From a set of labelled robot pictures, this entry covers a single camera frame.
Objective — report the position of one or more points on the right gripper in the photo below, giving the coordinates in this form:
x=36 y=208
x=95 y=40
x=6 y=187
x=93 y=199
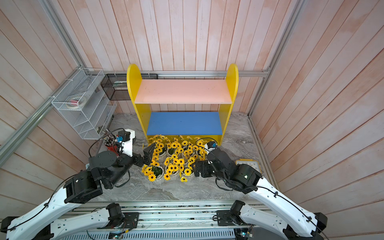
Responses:
x=206 y=164

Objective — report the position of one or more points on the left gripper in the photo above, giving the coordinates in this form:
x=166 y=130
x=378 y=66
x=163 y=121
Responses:
x=148 y=156

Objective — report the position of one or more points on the sunflower pot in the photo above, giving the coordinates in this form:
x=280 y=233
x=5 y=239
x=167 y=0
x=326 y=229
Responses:
x=173 y=143
x=160 y=149
x=154 y=172
x=187 y=170
x=200 y=148
x=174 y=168
x=187 y=147

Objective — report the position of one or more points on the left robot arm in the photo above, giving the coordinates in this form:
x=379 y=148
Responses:
x=45 y=222

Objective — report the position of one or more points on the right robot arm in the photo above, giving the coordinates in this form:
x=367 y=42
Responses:
x=288 y=219

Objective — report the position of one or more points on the red pen holder cup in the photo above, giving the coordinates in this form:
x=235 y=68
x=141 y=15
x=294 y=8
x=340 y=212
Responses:
x=109 y=141

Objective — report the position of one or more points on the yellow alarm clock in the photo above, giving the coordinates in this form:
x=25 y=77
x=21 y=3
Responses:
x=253 y=163

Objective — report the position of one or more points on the yellow two-tier shelf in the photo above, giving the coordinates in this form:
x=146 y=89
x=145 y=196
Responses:
x=207 y=125

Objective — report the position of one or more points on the black mesh basket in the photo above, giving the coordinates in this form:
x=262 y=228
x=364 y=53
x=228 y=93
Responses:
x=115 y=87

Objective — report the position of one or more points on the tape roll in rack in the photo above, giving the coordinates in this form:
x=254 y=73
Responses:
x=76 y=102

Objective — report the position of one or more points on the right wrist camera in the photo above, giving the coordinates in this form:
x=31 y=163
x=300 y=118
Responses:
x=210 y=146

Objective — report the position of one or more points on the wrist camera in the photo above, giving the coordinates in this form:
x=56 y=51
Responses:
x=210 y=146
x=125 y=141

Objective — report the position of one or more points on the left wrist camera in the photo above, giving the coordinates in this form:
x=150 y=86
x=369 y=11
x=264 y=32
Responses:
x=125 y=141

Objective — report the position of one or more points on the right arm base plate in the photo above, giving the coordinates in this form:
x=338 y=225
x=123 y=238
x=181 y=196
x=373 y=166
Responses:
x=227 y=218

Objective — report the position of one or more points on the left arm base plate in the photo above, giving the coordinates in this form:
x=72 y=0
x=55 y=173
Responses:
x=127 y=220

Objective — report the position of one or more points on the white wire mesh rack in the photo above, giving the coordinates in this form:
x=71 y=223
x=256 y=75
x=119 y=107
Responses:
x=84 y=105

